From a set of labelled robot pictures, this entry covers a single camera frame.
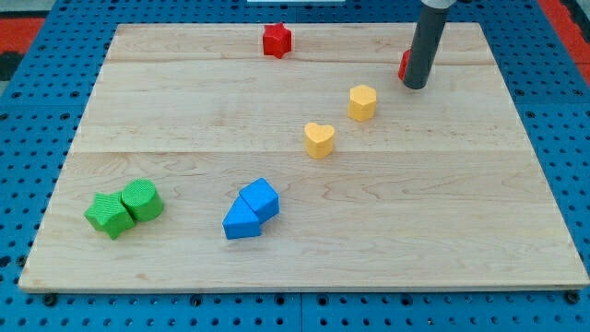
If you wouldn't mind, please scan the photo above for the red circle block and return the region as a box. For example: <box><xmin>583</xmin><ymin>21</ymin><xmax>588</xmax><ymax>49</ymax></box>
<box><xmin>398</xmin><ymin>49</ymin><xmax>411</xmax><ymax>80</ymax></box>

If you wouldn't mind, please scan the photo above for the red star block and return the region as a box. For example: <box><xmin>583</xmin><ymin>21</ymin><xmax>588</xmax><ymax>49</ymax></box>
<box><xmin>262</xmin><ymin>22</ymin><xmax>292</xmax><ymax>59</ymax></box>

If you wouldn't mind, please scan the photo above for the green circle block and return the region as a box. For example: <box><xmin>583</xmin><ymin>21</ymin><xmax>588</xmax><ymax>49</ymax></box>
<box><xmin>122</xmin><ymin>178</ymin><xmax>164</xmax><ymax>222</ymax></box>

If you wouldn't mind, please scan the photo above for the green star block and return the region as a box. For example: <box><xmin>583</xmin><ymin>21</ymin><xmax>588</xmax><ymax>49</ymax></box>
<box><xmin>84</xmin><ymin>192</ymin><xmax>136</xmax><ymax>240</ymax></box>

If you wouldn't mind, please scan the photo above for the yellow heart block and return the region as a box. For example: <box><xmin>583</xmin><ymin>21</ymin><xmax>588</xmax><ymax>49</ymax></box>
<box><xmin>304</xmin><ymin>123</ymin><xmax>336</xmax><ymax>159</ymax></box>

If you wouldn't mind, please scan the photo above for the blue cube block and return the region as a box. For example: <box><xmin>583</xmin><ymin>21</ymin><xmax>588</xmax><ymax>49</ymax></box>
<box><xmin>239</xmin><ymin>178</ymin><xmax>280</xmax><ymax>224</ymax></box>

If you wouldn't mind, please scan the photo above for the blue triangle block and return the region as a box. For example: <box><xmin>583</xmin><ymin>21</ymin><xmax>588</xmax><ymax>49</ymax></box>
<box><xmin>222</xmin><ymin>196</ymin><xmax>261</xmax><ymax>240</ymax></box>

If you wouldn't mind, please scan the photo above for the wooden board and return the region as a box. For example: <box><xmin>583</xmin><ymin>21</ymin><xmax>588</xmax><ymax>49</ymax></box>
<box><xmin>18</xmin><ymin>23</ymin><xmax>589</xmax><ymax>293</ymax></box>

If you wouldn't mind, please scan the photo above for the yellow hexagon block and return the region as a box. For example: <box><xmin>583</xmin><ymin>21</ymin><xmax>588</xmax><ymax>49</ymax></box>
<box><xmin>348</xmin><ymin>85</ymin><xmax>377</xmax><ymax>122</ymax></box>

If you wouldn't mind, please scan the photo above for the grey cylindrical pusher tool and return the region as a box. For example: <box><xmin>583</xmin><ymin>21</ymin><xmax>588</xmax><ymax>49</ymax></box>
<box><xmin>402</xmin><ymin>0</ymin><xmax>455</xmax><ymax>89</ymax></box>

